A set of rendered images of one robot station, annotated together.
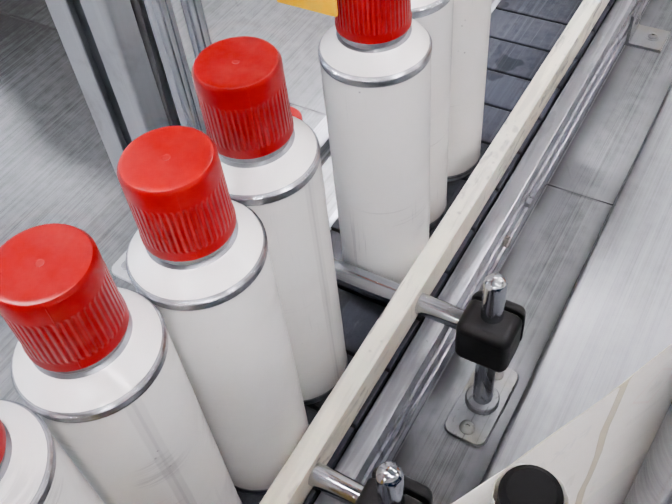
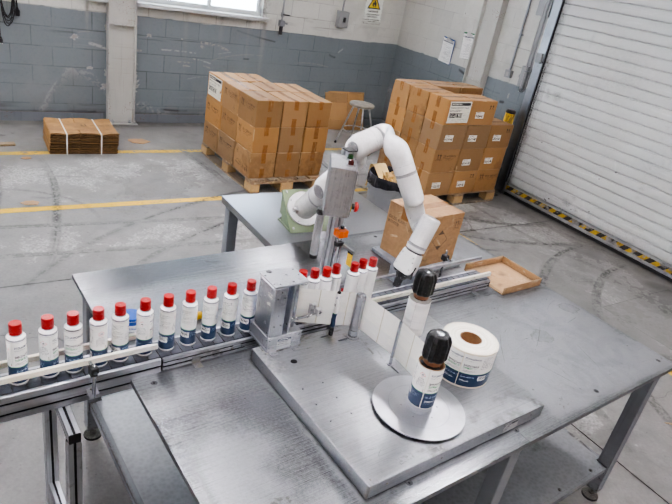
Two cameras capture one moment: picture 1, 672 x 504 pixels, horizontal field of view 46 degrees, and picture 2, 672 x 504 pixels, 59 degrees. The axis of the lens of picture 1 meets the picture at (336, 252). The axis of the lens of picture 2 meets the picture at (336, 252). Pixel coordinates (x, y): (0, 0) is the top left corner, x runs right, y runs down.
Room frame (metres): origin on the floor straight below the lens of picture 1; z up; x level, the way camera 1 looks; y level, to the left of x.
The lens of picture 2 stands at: (-1.74, -0.45, 2.12)
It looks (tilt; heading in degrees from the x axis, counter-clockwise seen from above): 26 degrees down; 14
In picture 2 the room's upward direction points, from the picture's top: 11 degrees clockwise
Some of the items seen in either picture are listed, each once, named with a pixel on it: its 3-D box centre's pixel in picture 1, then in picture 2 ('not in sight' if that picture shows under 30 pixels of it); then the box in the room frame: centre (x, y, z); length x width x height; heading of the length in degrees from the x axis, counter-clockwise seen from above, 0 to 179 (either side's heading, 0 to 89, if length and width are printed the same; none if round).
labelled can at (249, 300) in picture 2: not in sight; (248, 305); (-0.07, 0.24, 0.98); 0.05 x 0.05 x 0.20
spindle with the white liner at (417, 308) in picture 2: not in sight; (418, 305); (0.23, -0.31, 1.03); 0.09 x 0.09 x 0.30
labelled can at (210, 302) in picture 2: not in sight; (209, 313); (-0.19, 0.33, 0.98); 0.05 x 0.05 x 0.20
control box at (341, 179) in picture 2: not in sight; (340, 185); (0.29, 0.09, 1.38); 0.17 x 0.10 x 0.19; 19
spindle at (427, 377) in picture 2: not in sight; (429, 370); (-0.16, -0.43, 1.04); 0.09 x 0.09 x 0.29
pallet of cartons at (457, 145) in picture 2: not in sight; (444, 142); (4.73, 0.20, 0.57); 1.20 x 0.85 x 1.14; 144
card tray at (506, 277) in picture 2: not in sight; (502, 274); (1.14, -0.62, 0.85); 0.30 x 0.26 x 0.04; 144
